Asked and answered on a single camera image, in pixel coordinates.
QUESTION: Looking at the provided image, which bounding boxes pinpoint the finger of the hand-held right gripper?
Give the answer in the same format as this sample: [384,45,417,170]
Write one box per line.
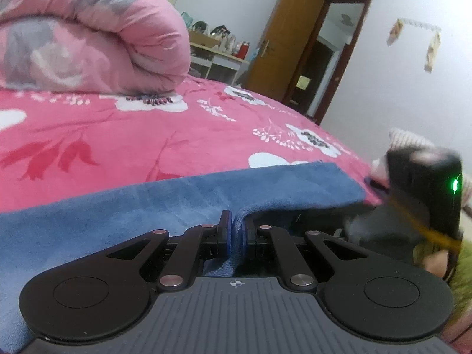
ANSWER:
[363,177,391,201]

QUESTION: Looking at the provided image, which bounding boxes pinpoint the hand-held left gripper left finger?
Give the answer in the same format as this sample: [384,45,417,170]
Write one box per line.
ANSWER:
[105,209,234,292]

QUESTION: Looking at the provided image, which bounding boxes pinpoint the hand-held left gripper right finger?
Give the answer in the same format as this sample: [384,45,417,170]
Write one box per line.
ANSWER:
[243,214,369,291]

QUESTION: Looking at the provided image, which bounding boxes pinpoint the blue denim jeans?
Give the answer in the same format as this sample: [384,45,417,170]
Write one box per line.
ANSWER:
[0,162,369,354]

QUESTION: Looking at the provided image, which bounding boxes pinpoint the person's right hand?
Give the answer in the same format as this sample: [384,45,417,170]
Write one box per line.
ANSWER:
[422,253,448,279]

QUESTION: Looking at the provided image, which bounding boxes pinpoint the yellow-green fuzzy cloth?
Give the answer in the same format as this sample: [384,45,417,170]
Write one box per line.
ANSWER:
[448,240,472,325]

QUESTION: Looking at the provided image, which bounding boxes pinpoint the pink floral blanket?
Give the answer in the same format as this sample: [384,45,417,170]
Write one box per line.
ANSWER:
[0,74,384,214]

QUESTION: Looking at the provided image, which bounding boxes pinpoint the hanging beige cloth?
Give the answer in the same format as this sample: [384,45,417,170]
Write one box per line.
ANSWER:
[424,31,442,74]
[386,18,403,47]

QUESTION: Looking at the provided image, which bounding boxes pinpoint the pale yellow desk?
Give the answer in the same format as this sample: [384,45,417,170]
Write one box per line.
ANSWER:
[188,40,251,85]

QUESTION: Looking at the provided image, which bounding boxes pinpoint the brown wooden door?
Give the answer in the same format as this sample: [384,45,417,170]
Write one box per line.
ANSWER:
[245,0,327,104]

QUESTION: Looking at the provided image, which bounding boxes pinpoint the cardboard box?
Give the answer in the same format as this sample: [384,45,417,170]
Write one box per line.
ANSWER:
[188,29,218,48]

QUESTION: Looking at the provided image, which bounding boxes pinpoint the pink and grey quilt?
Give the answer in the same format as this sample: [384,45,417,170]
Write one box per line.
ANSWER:
[0,0,190,94]

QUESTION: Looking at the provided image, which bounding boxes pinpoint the wall hook rack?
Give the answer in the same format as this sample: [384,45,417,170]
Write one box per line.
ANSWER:
[402,17,441,32]

